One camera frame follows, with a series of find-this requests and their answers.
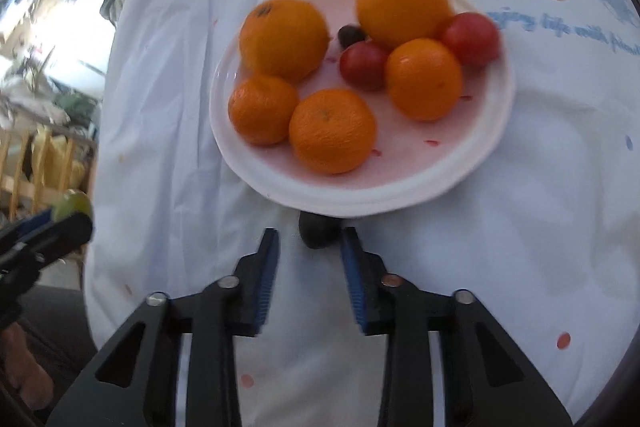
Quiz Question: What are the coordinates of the white printed tablecloth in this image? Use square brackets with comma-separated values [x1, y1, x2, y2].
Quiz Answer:
[82, 0, 640, 427]

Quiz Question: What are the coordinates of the large orange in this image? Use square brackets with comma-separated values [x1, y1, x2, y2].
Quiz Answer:
[356, 0, 453, 48]
[239, 0, 330, 82]

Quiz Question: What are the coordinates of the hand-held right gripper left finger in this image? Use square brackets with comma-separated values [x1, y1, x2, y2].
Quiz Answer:
[47, 228, 281, 427]

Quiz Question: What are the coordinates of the yellow wooden chair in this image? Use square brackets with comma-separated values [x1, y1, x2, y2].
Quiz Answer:
[0, 122, 98, 218]

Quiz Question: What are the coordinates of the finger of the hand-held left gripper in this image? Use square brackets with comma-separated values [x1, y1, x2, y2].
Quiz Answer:
[0, 213, 94, 268]
[0, 208, 58, 244]

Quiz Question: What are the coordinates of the person's left leg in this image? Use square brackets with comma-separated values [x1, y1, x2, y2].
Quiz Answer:
[0, 321, 55, 410]

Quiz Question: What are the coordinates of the small mandarin orange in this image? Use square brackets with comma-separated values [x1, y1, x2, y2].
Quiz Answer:
[288, 88, 377, 175]
[228, 74, 300, 146]
[385, 38, 463, 122]

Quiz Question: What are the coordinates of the white round plate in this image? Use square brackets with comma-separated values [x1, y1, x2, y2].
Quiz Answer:
[209, 0, 517, 219]

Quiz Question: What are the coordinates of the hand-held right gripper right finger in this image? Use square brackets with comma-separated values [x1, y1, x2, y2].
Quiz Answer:
[341, 227, 573, 427]

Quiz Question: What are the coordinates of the green lime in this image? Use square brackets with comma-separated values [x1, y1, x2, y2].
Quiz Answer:
[54, 189, 94, 223]

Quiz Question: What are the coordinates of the red cherry tomato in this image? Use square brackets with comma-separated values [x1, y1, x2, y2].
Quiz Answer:
[440, 12, 502, 68]
[340, 41, 393, 91]

